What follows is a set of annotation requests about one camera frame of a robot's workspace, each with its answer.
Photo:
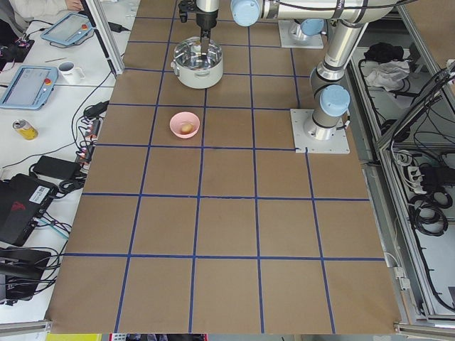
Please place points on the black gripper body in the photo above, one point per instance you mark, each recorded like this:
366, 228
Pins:
206, 20

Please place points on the white mug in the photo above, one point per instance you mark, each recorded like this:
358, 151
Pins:
72, 74

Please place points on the white steel cooking pot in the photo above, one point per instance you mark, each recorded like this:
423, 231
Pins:
194, 69

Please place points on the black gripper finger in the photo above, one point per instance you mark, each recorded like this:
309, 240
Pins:
203, 44
208, 33

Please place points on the black laptop red logo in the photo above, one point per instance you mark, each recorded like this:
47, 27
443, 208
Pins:
24, 199

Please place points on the yellow drink can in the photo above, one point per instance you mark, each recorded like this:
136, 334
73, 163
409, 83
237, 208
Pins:
25, 129

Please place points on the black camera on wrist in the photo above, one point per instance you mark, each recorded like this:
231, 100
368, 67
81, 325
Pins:
185, 7

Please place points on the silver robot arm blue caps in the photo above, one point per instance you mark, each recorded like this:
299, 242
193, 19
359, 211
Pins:
352, 18

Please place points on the brown paper table mat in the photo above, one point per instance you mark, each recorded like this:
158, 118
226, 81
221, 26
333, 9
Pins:
230, 231

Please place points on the white crumpled cloth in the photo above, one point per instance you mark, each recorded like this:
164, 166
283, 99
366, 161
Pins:
389, 76

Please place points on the black power adapter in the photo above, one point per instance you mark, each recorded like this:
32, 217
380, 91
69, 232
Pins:
55, 168

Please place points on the brown egg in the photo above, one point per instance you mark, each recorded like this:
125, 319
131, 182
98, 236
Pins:
186, 128

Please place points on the power strip with plugs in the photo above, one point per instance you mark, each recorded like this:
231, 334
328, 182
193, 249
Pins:
90, 130

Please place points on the near teach pendant tablet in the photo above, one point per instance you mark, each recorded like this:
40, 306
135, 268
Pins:
30, 88

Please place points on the far teach pendant tablet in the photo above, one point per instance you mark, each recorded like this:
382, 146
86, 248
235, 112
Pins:
71, 29

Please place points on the pink bowl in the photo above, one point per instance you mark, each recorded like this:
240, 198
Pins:
181, 118

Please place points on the black cloth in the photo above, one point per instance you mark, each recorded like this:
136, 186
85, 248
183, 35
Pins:
384, 53

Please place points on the teach pendant tablet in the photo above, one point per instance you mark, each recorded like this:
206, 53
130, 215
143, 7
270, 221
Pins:
71, 29
30, 88

